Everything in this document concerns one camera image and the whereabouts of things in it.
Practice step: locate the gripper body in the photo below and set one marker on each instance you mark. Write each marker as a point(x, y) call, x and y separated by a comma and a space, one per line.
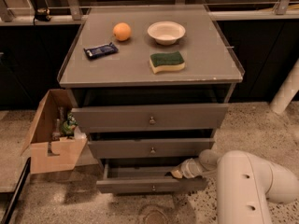
point(189, 168)

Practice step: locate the grey bottom drawer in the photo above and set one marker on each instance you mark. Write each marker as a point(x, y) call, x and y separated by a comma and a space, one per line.
point(143, 179)

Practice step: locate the grey drawer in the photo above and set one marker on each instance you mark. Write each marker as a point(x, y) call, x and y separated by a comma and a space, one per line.
point(149, 148)
point(143, 179)
point(134, 118)

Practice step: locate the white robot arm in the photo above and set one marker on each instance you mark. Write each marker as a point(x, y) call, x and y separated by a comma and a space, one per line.
point(253, 170)

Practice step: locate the grey middle drawer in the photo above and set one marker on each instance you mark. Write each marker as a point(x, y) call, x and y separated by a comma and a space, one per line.
point(149, 148)

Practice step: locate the grey top drawer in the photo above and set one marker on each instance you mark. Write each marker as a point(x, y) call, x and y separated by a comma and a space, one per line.
point(134, 118)

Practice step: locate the grey drawer cabinet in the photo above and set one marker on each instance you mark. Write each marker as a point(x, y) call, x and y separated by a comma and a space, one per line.
point(126, 78)

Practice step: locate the green yellow sponge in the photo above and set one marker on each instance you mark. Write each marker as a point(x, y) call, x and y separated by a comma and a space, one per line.
point(164, 62)

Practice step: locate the green crumpled bag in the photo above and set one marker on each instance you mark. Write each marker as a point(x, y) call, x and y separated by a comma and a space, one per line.
point(69, 125)

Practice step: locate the clear bottle in box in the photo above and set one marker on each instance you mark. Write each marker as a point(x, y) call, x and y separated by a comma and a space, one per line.
point(56, 134)

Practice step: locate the brown cardboard box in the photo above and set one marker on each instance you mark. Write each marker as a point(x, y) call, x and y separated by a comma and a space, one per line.
point(48, 155)

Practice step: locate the white paper bowl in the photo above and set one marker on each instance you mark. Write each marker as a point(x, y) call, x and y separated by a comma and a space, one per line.
point(166, 32)

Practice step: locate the blue snack bar wrapper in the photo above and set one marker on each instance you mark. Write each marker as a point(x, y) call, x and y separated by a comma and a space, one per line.
point(100, 51)

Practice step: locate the black floor bar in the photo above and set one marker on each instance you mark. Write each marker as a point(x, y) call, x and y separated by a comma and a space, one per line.
point(13, 196)

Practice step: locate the orange fruit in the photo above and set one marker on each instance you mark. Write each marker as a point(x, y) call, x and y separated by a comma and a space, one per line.
point(122, 31)

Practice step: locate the black device on ledge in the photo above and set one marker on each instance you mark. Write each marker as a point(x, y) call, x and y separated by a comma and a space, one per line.
point(43, 14)

